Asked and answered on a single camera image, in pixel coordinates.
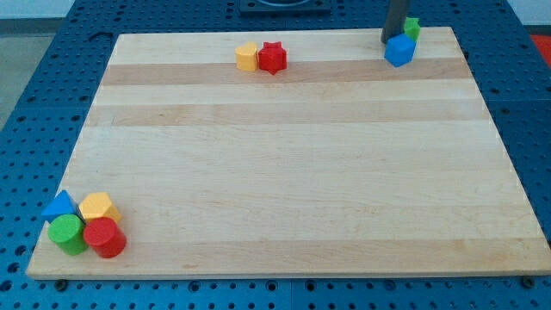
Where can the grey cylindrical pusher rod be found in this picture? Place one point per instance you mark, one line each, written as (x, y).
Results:
(397, 12)

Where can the light wooden board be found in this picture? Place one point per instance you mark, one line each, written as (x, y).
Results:
(342, 165)

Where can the red cylinder block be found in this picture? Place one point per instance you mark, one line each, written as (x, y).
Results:
(105, 237)

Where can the blue triangle block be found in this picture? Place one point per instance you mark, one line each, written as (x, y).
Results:
(63, 203)

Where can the yellow hexagon block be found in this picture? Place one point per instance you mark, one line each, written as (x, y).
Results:
(97, 205)

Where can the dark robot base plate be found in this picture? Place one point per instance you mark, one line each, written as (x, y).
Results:
(286, 7)

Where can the blue cube block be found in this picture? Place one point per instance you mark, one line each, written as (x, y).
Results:
(400, 50)

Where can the green cylinder block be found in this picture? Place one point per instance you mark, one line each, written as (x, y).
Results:
(66, 232)

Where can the red star block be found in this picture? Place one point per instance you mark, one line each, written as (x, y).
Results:
(272, 57)

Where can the yellow heart block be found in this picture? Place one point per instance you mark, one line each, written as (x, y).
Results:
(246, 56)

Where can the green star block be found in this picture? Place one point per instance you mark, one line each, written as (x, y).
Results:
(412, 28)

